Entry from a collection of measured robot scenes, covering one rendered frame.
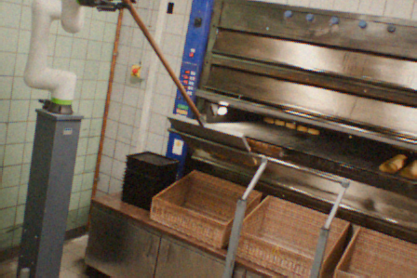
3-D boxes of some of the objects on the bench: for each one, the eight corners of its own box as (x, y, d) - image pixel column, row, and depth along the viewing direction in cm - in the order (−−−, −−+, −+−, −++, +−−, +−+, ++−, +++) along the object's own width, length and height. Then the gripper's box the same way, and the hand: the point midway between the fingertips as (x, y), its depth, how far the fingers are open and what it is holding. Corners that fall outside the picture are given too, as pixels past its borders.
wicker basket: (188, 205, 352) (195, 168, 348) (256, 231, 325) (263, 192, 321) (147, 218, 311) (154, 178, 306) (221, 250, 283) (230, 206, 279)
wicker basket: (260, 232, 323) (268, 193, 319) (341, 263, 297) (351, 221, 292) (226, 252, 281) (235, 208, 277) (317, 291, 255) (329, 243, 250)
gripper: (107, -9, 226) (145, -4, 214) (88, 16, 220) (127, 23, 208) (99, -21, 220) (138, -16, 208) (80, 4, 214) (119, 10, 202)
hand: (127, 3), depth 210 cm, fingers closed on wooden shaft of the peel, 3 cm apart
